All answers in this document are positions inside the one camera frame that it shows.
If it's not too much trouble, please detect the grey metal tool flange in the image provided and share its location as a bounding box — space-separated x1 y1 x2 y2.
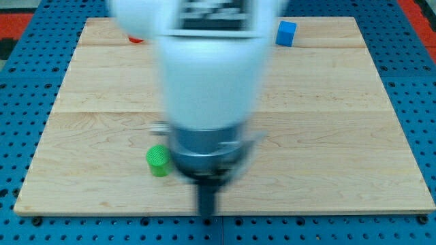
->
149 121 266 186

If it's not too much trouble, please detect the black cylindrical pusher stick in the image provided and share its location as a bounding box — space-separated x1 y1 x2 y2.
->
197 184 218 217

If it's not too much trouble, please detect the green cylinder block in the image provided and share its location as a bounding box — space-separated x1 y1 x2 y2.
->
146 144 172 177

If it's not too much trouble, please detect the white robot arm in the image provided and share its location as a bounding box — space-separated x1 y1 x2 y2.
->
107 0 286 216

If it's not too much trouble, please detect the wooden board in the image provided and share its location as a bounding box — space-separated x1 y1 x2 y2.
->
14 17 435 216

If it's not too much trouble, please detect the red block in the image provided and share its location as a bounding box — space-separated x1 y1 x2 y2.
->
128 36 144 44

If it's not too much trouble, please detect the blue cube block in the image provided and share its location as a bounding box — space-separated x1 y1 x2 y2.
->
275 20 297 47

